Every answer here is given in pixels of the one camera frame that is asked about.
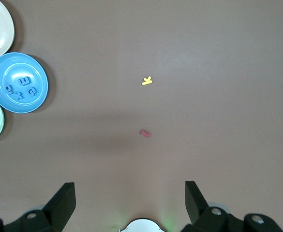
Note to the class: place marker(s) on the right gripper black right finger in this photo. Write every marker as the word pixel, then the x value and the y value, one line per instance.
pixel 199 210

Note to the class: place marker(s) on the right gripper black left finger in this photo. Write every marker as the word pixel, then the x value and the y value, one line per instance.
pixel 56 210

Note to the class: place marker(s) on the blue foam letter X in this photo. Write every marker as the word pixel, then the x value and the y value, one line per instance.
pixel 18 96

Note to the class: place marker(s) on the blue foam letter G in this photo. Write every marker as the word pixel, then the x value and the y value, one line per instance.
pixel 32 91

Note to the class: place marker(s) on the blue foam letter E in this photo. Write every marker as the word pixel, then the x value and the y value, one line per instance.
pixel 24 81

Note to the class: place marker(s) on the small dark red foam letter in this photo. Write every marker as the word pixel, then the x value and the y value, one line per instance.
pixel 144 133

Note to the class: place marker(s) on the brown table cover mat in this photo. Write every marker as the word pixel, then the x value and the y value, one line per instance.
pixel 180 96

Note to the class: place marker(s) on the yellow foam letter K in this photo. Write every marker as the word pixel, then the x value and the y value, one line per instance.
pixel 146 81

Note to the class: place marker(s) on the blue plate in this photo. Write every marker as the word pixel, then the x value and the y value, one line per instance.
pixel 1 72

